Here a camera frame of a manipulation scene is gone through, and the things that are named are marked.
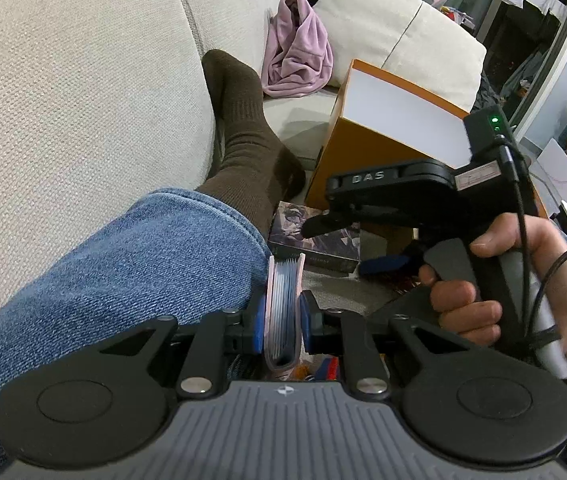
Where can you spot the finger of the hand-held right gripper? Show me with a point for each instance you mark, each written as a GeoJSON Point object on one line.
{"type": "Point", "coordinates": [383, 264]}
{"type": "Point", "coordinates": [326, 225]}

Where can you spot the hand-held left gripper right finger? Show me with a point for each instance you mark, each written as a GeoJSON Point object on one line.
{"type": "Point", "coordinates": [307, 319]}

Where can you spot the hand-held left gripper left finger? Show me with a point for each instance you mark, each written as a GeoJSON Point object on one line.
{"type": "Point", "coordinates": [258, 324]}

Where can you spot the thin pink card booklet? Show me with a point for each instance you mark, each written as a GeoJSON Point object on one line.
{"type": "Point", "coordinates": [286, 305]}

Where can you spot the orange storage box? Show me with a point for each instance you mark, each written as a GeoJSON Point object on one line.
{"type": "Point", "coordinates": [363, 155]}

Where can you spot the dark printed card box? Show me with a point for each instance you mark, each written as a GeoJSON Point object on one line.
{"type": "Point", "coordinates": [308, 247]}

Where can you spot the person's leg in blue jeans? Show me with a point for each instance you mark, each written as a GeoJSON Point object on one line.
{"type": "Point", "coordinates": [113, 270]}

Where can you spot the beige sofa cushion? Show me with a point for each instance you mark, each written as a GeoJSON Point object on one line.
{"type": "Point", "coordinates": [403, 30]}

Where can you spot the white low cabinet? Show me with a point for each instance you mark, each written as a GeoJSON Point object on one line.
{"type": "Point", "coordinates": [563, 170]}

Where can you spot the pink cloth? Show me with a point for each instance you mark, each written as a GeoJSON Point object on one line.
{"type": "Point", "coordinates": [296, 55]}

